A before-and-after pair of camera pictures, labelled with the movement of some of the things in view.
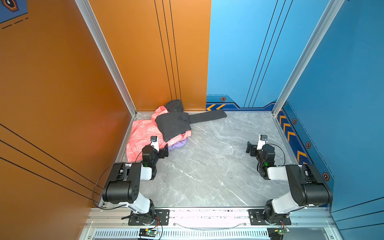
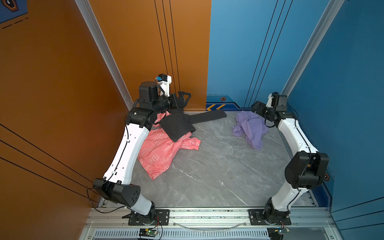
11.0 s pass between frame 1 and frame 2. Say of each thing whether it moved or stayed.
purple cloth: moved
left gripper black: moved
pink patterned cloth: moved
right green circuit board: stayed
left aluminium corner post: stayed
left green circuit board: stayed
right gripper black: moved
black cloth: stayed
